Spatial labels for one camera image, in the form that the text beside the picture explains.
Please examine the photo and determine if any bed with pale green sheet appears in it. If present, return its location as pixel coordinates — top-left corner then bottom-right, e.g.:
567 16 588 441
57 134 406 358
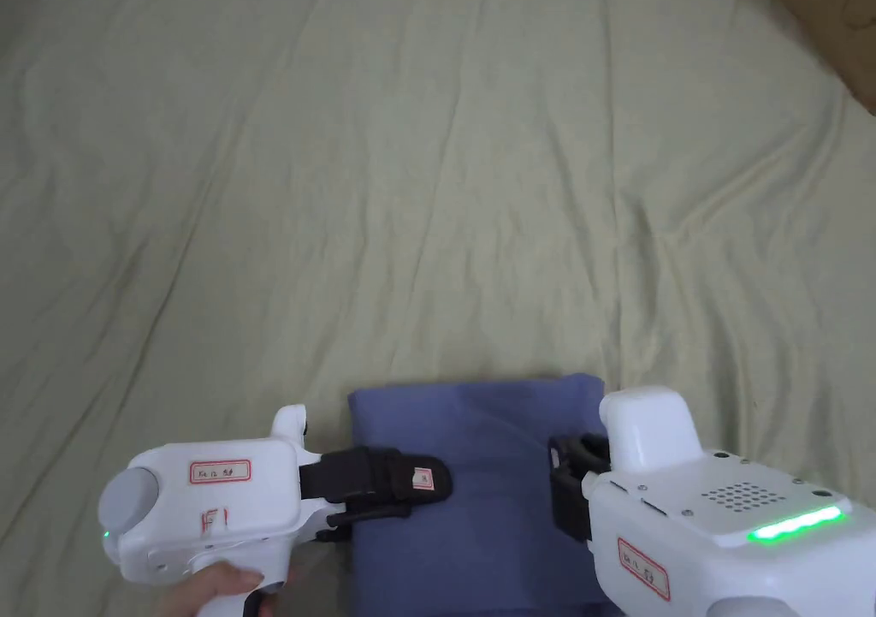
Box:
0 0 876 617

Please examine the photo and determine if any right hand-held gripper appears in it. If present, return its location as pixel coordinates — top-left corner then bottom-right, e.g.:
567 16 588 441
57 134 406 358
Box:
547 386 876 617

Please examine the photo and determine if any dark blue garment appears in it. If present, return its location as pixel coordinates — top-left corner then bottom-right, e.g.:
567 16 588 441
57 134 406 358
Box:
346 372 607 617

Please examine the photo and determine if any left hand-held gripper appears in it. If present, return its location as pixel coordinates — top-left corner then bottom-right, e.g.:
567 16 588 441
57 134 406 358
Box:
98 404 455 617

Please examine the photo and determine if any person's left hand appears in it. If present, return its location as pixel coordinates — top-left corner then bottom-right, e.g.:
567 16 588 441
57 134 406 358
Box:
154 561 265 617

